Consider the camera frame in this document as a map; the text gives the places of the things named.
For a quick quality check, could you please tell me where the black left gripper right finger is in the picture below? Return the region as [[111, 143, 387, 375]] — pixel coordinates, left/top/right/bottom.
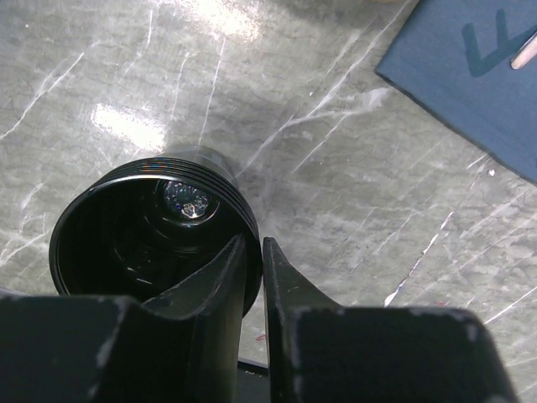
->
[[263, 238, 348, 402]]

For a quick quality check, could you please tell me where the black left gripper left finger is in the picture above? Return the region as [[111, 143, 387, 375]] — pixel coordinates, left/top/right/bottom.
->
[[143, 235, 247, 402]]

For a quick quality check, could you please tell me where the black takeout coffee cup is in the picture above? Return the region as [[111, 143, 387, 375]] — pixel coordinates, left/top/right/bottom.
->
[[49, 145, 262, 310]]

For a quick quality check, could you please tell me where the blue alphabet cloth mat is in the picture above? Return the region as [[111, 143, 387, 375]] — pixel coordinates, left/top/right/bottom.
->
[[375, 0, 536, 181]]

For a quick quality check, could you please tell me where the silver fork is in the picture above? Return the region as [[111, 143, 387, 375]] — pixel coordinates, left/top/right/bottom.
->
[[510, 32, 537, 70]]

